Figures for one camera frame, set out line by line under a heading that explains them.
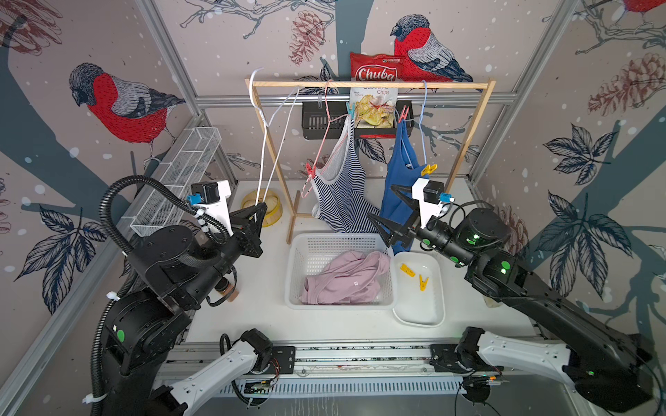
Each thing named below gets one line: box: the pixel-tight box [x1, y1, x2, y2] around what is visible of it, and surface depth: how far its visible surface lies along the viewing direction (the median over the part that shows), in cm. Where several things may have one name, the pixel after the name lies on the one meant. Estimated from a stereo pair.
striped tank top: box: [311, 110, 379, 234], surface depth 86 cm
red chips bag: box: [349, 52, 401, 129], surface depth 87 cm
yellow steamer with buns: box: [241, 188, 283, 228], surface depth 108 cm
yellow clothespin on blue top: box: [420, 163, 438, 177], surface depth 64 cm
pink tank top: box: [300, 251, 392, 306], surface depth 85 cm
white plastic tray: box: [391, 252, 445, 328], surface depth 87 cm
